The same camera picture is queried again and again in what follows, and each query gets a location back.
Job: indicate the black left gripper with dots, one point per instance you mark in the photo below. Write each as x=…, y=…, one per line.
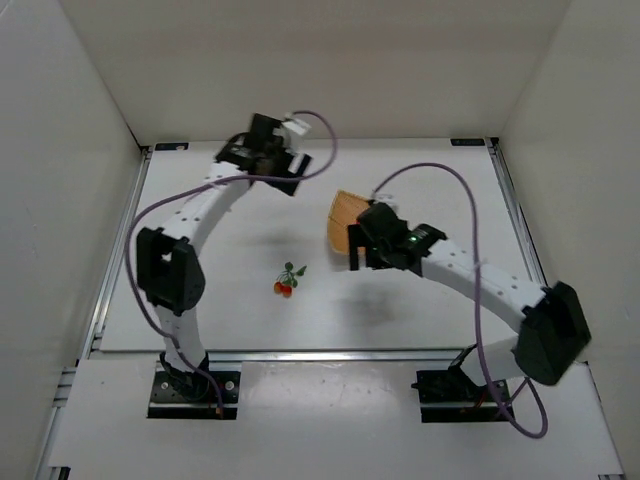
x=291, y=166

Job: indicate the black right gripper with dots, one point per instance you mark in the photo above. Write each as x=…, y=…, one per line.
x=363, y=245

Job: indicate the fake cherry cluster with leaves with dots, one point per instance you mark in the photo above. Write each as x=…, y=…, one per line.
x=288, y=280

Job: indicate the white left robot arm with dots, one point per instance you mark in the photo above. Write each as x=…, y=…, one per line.
x=168, y=269

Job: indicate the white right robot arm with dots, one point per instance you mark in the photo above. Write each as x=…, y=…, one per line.
x=450, y=266

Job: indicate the woven triangular fruit basket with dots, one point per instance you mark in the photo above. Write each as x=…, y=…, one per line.
x=344, y=210

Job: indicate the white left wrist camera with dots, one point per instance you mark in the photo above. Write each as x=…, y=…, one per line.
x=293, y=131

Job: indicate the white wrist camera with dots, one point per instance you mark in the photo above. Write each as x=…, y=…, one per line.
x=293, y=131
x=384, y=198

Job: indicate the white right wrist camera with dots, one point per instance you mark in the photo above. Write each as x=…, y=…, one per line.
x=384, y=198

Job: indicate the black right corner bracket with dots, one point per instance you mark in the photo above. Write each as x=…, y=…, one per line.
x=467, y=142

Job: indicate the black corner bracket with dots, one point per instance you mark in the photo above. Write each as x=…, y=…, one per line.
x=467, y=142
x=171, y=146

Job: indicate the black left corner bracket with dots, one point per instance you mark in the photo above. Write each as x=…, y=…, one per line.
x=171, y=146

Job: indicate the right aluminium frame rail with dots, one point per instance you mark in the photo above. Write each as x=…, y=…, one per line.
x=525, y=225

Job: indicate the aluminium frame rail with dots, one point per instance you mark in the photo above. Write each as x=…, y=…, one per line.
x=525, y=225
x=94, y=321
x=334, y=355

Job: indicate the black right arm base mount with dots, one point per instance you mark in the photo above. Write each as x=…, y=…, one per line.
x=447, y=396

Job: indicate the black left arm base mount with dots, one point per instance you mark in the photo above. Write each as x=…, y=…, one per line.
x=166, y=402

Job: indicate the front aluminium frame rail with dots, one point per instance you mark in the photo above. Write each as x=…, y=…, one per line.
x=334, y=355

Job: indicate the left aluminium frame rail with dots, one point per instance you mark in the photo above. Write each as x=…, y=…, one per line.
x=94, y=321

